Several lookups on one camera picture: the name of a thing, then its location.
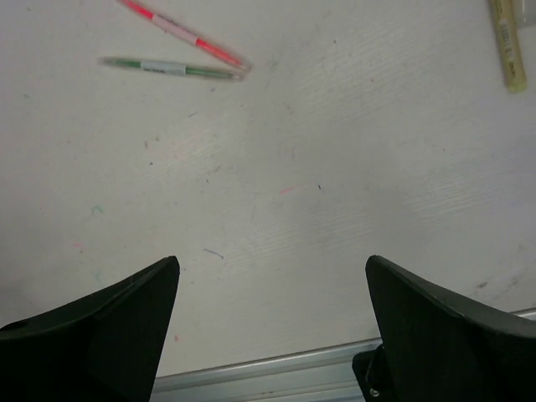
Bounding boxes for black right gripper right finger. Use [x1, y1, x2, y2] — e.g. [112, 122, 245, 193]
[365, 255, 535, 401]

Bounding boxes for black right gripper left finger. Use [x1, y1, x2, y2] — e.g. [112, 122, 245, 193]
[1, 256, 180, 401]

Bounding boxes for green highlighter pen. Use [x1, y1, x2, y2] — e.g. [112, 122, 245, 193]
[98, 57, 244, 81]

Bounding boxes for pink highlighter pen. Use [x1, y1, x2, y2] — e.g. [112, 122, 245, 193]
[119, 0, 251, 72]

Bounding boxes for yellow highlighter pen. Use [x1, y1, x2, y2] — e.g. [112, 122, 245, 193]
[488, 0, 528, 93]

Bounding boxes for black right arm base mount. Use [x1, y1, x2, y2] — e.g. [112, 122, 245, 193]
[352, 344, 399, 402]

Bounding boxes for aluminium table edge rail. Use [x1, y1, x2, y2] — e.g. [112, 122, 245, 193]
[150, 308, 536, 402]

